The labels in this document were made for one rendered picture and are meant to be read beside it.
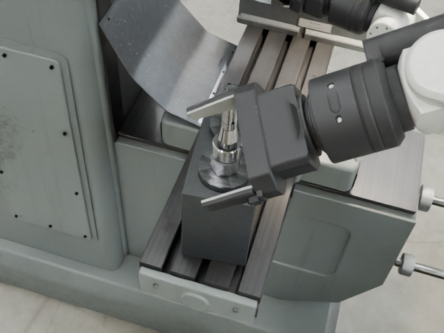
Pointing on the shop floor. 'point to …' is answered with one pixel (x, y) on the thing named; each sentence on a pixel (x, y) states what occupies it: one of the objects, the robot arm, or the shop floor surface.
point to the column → (62, 130)
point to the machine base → (22, 269)
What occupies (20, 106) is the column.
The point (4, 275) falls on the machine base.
